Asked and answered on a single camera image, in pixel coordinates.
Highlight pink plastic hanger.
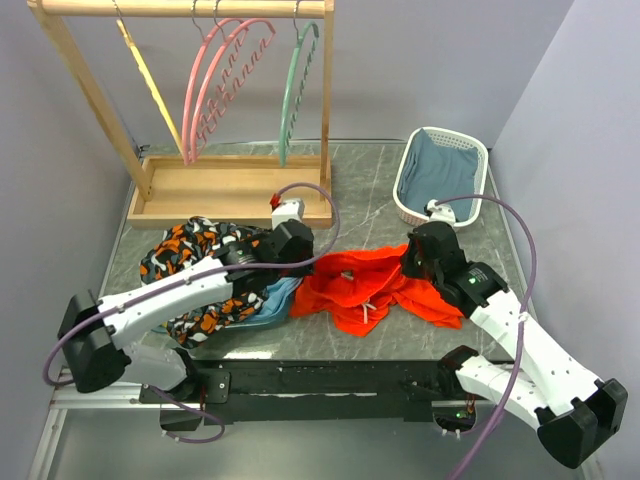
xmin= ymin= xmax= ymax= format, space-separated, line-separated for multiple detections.
xmin=189 ymin=18 xmax=276 ymax=165
xmin=181 ymin=18 xmax=243 ymax=165

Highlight blue-grey cloth in basket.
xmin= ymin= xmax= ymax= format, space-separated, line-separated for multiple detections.
xmin=397 ymin=128 xmax=480 ymax=223

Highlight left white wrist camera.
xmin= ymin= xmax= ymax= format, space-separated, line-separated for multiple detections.
xmin=270 ymin=193 xmax=305 ymax=229

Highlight yellow plastic hanger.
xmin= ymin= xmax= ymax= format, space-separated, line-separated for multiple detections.
xmin=116 ymin=19 xmax=183 ymax=154

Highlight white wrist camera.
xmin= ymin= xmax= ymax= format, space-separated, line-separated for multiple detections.
xmin=270 ymin=193 xmax=305 ymax=229
xmin=425 ymin=199 xmax=456 ymax=227

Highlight left pink plastic hanger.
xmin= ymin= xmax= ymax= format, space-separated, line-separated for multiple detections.
xmin=181 ymin=18 xmax=243 ymax=165

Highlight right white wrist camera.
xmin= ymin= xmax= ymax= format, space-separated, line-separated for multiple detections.
xmin=425 ymin=199 xmax=456 ymax=227

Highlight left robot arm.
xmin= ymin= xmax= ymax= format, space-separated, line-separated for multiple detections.
xmin=59 ymin=219 xmax=314 ymax=402

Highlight green plastic hanger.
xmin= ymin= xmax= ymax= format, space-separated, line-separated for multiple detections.
xmin=278 ymin=20 xmax=320 ymax=167

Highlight right pink plastic hanger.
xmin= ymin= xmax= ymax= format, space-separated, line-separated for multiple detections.
xmin=189 ymin=18 xmax=276 ymax=165

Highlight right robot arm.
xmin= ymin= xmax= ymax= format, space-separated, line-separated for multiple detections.
xmin=402 ymin=221 xmax=629 ymax=469

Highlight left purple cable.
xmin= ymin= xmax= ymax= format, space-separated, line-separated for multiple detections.
xmin=42 ymin=181 xmax=341 ymax=445

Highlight patterned camouflage shorts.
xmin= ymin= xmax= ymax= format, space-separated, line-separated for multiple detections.
xmin=139 ymin=216 xmax=269 ymax=349

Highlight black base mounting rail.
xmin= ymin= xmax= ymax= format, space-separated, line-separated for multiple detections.
xmin=138 ymin=360 xmax=480 ymax=433

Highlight light blue shorts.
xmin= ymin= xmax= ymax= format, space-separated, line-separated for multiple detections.
xmin=244 ymin=277 xmax=302 ymax=327

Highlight wooden clothes rack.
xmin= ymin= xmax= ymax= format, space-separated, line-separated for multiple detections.
xmin=28 ymin=1 xmax=337 ymax=229

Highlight white plastic basket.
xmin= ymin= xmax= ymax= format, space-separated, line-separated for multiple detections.
xmin=392 ymin=126 xmax=490 ymax=236

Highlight orange shorts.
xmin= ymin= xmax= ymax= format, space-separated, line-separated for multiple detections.
xmin=289 ymin=245 xmax=463 ymax=337

